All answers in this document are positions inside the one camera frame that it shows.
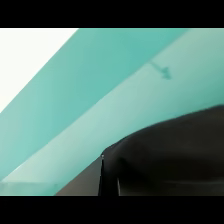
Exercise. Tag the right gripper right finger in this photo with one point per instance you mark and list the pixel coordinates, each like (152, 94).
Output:
(108, 181)

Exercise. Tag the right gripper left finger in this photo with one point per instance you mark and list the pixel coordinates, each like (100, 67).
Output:
(86, 183)

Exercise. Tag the grey T-shirt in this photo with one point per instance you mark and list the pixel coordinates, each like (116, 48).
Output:
(173, 150)

